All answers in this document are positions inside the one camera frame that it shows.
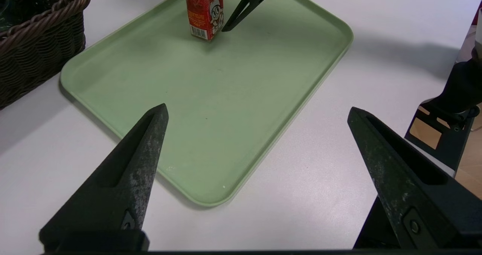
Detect red milk carton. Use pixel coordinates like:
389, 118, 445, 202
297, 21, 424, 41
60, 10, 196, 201
183, 0, 224, 41

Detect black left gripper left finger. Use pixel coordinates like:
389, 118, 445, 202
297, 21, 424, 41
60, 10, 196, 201
40, 104, 169, 252

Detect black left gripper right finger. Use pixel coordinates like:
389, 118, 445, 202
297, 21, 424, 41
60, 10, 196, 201
347, 107, 482, 250

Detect black metal stand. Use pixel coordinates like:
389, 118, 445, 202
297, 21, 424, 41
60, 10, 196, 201
405, 57, 482, 173

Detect dark brown wicker basket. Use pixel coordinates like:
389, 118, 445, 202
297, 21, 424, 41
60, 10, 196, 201
0, 0, 92, 110

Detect green plastic tray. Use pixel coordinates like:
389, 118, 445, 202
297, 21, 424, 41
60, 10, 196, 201
60, 0, 354, 206

